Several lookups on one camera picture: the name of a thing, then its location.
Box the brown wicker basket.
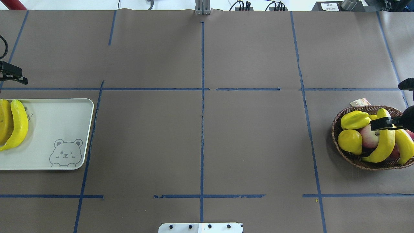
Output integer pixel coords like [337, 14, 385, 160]
[331, 105, 414, 171]

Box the yellow lemon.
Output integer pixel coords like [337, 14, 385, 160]
[337, 129, 363, 155]

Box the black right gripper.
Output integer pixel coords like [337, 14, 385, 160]
[370, 106, 414, 131]

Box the black left camera cable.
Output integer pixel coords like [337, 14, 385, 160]
[0, 35, 9, 60]

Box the aluminium frame post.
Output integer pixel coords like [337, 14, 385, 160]
[195, 0, 211, 15]

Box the spotted yellow banana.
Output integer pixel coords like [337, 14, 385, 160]
[0, 99, 14, 146]

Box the yellow starfruit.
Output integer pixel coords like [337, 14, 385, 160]
[340, 110, 371, 129]

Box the bright yellow banana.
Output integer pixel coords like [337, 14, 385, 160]
[1, 99, 29, 151]

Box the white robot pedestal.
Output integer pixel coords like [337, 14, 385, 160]
[158, 222, 244, 233]

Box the white bear tray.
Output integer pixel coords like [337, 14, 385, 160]
[0, 98, 94, 171]

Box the small steel cup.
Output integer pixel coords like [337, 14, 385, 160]
[340, 0, 359, 11]

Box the pale green apple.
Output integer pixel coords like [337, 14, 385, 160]
[358, 124, 379, 149]

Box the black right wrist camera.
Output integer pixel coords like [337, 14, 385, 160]
[398, 78, 414, 91]

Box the long yellow banana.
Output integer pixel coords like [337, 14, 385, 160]
[361, 108, 395, 163]

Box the small snack packet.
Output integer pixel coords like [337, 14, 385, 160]
[350, 98, 371, 107]

